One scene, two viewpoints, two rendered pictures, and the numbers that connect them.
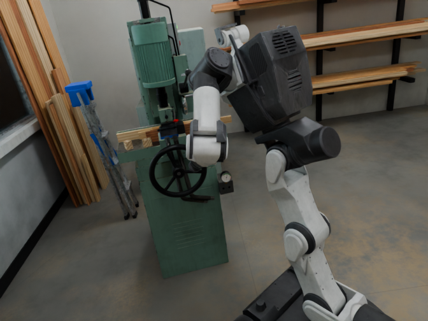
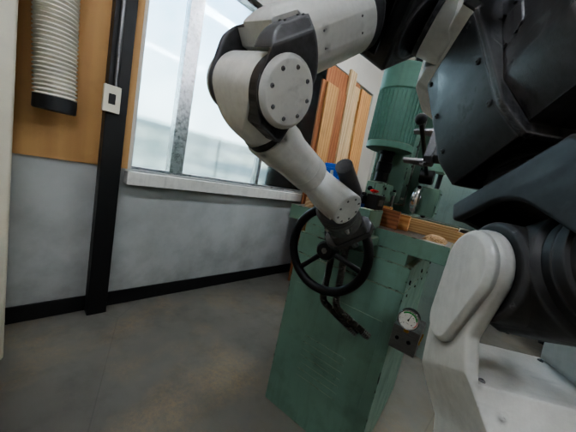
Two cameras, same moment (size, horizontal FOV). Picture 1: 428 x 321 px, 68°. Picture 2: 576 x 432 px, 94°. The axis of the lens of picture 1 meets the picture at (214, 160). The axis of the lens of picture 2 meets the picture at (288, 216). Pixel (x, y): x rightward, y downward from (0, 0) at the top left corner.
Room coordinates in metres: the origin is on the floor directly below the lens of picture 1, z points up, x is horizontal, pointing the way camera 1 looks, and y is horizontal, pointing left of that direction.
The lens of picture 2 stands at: (0.73, -0.28, 1.02)
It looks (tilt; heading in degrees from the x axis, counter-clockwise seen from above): 9 degrees down; 44
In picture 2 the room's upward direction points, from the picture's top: 12 degrees clockwise
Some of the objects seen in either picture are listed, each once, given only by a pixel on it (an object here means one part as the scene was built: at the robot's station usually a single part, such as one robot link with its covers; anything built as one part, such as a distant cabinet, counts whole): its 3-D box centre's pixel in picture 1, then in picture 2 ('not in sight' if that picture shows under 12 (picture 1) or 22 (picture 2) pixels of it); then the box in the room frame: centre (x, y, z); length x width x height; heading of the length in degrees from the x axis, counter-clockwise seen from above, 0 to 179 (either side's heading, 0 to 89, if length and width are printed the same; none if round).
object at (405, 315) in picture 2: (225, 178); (408, 321); (1.59, -0.05, 0.65); 0.06 x 0.04 x 0.08; 99
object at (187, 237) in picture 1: (181, 202); (350, 328); (1.88, 0.26, 0.36); 0.58 x 0.45 x 0.71; 9
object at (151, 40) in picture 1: (153, 55); (398, 111); (1.76, 0.24, 1.34); 0.18 x 0.18 x 0.31
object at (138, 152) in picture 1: (172, 144); (361, 229); (1.66, 0.21, 0.87); 0.61 x 0.30 x 0.06; 99
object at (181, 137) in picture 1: (173, 141); (355, 218); (1.57, 0.20, 0.91); 0.15 x 0.14 x 0.09; 99
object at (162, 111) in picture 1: (165, 113); (379, 193); (1.78, 0.24, 1.02); 0.14 x 0.07 x 0.09; 9
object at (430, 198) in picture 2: (188, 102); (426, 201); (1.97, 0.11, 1.02); 0.09 x 0.07 x 0.12; 99
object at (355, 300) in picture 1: (334, 306); not in sight; (0.97, -0.43, 0.28); 0.21 x 0.20 x 0.13; 39
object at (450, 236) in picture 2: (186, 127); (396, 222); (1.78, 0.14, 0.92); 0.55 x 0.02 x 0.04; 99
